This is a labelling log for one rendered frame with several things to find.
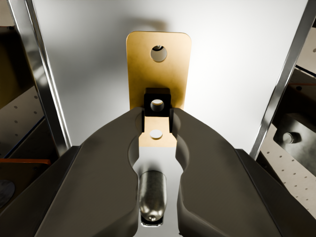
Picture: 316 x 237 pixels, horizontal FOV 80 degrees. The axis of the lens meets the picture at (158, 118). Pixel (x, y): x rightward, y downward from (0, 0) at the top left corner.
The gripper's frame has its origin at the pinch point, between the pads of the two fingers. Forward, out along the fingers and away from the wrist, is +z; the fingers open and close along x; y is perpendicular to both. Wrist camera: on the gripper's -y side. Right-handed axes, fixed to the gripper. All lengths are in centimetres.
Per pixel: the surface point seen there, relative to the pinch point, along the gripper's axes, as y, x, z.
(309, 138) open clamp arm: 4.7, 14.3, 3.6
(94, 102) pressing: 2.3, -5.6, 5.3
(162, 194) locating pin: 11.5, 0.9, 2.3
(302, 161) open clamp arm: 7.0, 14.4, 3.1
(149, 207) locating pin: 11.6, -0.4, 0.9
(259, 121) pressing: 3.9, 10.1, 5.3
